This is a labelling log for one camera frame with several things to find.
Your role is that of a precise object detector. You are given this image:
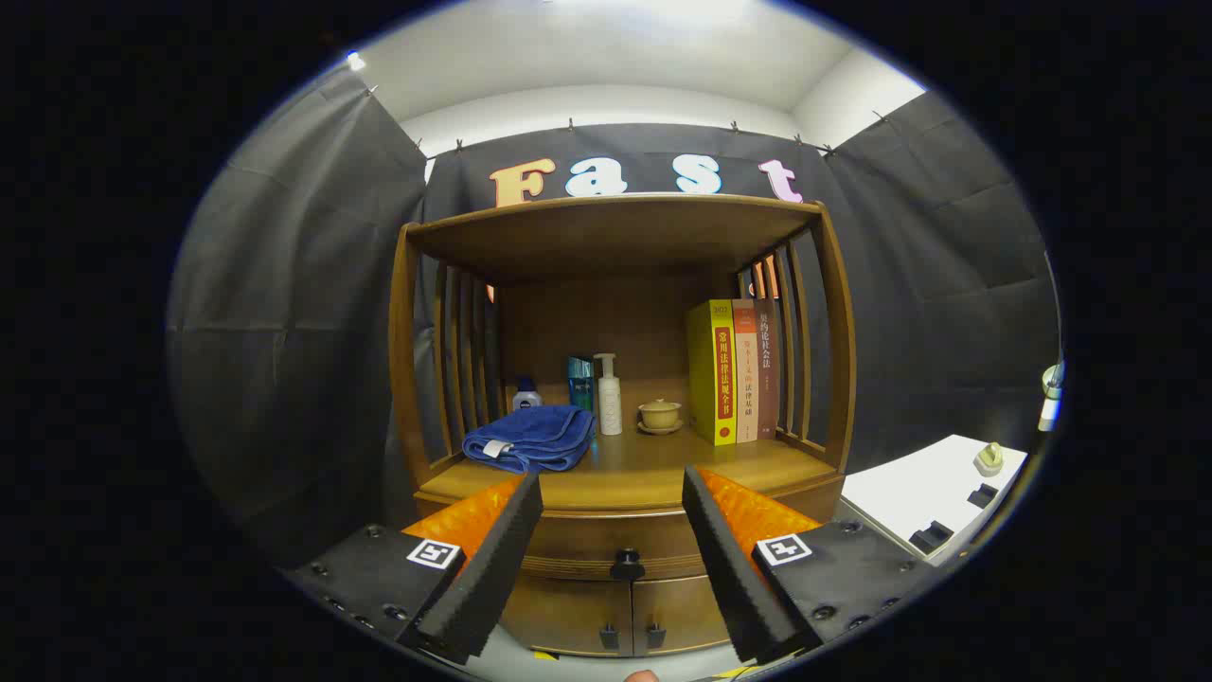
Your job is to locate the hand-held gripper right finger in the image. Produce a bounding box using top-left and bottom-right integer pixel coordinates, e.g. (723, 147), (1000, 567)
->
(682, 464), (938, 664)

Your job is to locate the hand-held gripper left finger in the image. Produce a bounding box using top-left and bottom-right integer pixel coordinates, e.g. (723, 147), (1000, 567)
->
(284, 472), (545, 666)

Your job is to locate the wooden countertop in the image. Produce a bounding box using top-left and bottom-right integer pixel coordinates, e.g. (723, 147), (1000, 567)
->
(417, 431), (839, 512)

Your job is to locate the wooden cabinet with slatted sides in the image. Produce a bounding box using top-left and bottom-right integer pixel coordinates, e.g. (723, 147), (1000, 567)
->
(388, 192), (858, 659)

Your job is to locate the folded blue towel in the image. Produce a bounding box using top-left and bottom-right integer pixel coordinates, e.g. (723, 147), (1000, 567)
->
(462, 404), (596, 475)

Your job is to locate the yellow lidded teacup with saucer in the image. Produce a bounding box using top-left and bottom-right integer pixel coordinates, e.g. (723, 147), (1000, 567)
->
(636, 398), (685, 436)

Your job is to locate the orange and white book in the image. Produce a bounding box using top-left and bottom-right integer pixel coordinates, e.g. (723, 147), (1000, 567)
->
(731, 299), (760, 443)

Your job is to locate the white side table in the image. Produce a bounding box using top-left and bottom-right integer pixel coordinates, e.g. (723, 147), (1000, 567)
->
(841, 434), (1028, 567)

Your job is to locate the thick yellow book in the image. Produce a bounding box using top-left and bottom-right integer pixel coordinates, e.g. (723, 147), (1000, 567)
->
(686, 300), (739, 446)

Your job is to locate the brown book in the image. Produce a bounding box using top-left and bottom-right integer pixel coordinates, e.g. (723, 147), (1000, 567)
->
(755, 299), (780, 440)

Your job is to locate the white pump bottle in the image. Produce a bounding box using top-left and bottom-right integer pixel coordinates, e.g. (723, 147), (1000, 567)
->
(594, 353), (624, 437)

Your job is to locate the white cylindrical device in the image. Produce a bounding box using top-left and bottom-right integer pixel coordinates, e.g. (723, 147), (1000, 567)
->
(1040, 365), (1066, 432)

